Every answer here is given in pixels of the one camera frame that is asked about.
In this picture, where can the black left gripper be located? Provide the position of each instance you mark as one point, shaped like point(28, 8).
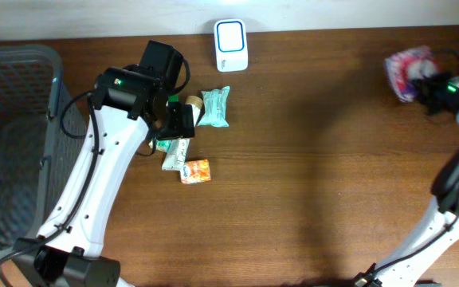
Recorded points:
point(176, 115)

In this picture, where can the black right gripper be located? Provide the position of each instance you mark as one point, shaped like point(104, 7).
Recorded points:
point(426, 86)

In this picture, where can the red purple tissue pack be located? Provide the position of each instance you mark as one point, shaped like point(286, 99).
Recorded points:
point(404, 67)

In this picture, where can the mint green wipes packet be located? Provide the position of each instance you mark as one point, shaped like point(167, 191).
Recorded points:
point(215, 103)

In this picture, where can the white cream tube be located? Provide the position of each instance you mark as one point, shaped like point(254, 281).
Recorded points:
point(176, 155)

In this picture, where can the orange tissue pocket pack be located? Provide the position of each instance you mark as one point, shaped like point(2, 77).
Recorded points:
point(197, 171)

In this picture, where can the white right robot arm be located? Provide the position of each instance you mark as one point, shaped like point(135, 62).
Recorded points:
point(435, 233)

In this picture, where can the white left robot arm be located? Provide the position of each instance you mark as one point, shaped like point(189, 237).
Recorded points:
point(127, 107)

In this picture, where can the grey plastic basket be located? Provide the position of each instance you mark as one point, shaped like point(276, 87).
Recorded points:
point(36, 157)

